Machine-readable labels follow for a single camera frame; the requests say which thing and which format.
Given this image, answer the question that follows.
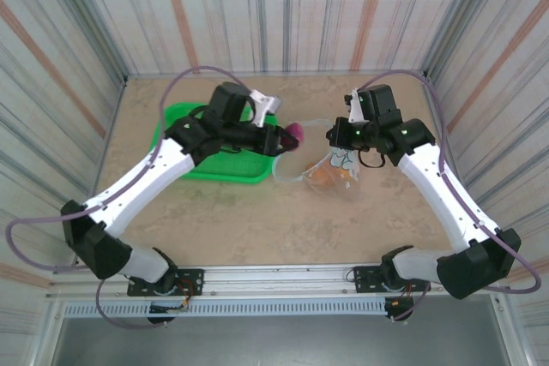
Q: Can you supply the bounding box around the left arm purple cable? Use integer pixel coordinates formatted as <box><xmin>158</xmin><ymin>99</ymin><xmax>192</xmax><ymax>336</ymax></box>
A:
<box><xmin>5</xmin><ymin>65</ymin><xmax>259</xmax><ymax>330</ymax></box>

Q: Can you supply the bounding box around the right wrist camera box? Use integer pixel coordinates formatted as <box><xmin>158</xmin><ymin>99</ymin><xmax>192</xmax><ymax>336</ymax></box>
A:
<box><xmin>343</xmin><ymin>87</ymin><xmax>367</xmax><ymax>124</ymax></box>

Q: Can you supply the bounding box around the purple toy beet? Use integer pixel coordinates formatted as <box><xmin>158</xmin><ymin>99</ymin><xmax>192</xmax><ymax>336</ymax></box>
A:
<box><xmin>286</xmin><ymin>122</ymin><xmax>307</xmax><ymax>147</ymax></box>

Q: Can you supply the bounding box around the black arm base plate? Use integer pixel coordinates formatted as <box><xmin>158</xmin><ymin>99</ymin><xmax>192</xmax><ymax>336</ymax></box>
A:
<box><xmin>353</xmin><ymin>263</ymin><xmax>431</xmax><ymax>295</ymax></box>
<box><xmin>127</xmin><ymin>268</ymin><xmax>205</xmax><ymax>297</ymax></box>

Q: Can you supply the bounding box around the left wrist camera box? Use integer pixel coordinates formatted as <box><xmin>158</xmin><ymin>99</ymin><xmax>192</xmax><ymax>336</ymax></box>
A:
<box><xmin>248</xmin><ymin>88</ymin><xmax>285</xmax><ymax>129</ymax></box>

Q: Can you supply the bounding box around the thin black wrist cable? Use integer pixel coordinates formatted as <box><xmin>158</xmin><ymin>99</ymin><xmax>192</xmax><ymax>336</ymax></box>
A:
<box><xmin>357</xmin><ymin>147</ymin><xmax>388</xmax><ymax>170</ymax></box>

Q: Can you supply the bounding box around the yellow-orange toy orange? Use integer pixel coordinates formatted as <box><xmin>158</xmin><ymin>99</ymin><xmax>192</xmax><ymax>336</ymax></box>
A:
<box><xmin>311</xmin><ymin>164</ymin><xmax>341</xmax><ymax>191</ymax></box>

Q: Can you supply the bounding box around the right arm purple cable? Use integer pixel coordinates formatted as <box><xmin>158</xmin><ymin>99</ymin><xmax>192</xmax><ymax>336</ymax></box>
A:
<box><xmin>358</xmin><ymin>69</ymin><xmax>543</xmax><ymax>324</ymax></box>

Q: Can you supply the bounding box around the green plastic mesh basket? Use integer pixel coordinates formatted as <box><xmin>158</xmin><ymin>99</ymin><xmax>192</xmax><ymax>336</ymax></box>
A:
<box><xmin>148</xmin><ymin>101</ymin><xmax>282</xmax><ymax>185</ymax></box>

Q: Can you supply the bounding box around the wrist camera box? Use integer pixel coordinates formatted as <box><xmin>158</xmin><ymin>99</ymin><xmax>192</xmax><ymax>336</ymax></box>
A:
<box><xmin>248</xmin><ymin>88</ymin><xmax>285</xmax><ymax>129</ymax></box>
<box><xmin>343</xmin><ymin>87</ymin><xmax>367</xmax><ymax>124</ymax></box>

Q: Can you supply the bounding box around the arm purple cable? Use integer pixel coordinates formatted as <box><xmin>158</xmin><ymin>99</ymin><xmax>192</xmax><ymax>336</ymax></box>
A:
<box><xmin>358</xmin><ymin>69</ymin><xmax>543</xmax><ymax>324</ymax></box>
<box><xmin>5</xmin><ymin>65</ymin><xmax>259</xmax><ymax>330</ymax></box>

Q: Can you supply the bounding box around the grey slotted cable duct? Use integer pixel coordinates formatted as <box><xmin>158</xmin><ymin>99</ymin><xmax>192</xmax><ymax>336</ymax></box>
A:
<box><xmin>63</xmin><ymin>298</ymin><xmax>394</xmax><ymax>320</ymax></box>

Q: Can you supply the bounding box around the aluminium mounting rail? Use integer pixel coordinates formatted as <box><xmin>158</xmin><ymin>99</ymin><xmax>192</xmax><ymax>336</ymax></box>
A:
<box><xmin>45</xmin><ymin>260</ymin><xmax>514</xmax><ymax>301</ymax></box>

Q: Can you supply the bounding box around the clear elephant print zip bag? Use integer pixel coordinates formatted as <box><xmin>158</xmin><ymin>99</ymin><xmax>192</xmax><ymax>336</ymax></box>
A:
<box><xmin>271</xmin><ymin>117</ymin><xmax>366</xmax><ymax>205</ymax></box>

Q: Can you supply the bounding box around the black base wiring connector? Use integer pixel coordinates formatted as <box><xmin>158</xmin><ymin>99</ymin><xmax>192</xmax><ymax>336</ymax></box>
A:
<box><xmin>383</xmin><ymin>296</ymin><xmax>416</xmax><ymax>322</ymax></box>
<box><xmin>148</xmin><ymin>302</ymin><xmax>190</xmax><ymax>324</ymax></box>

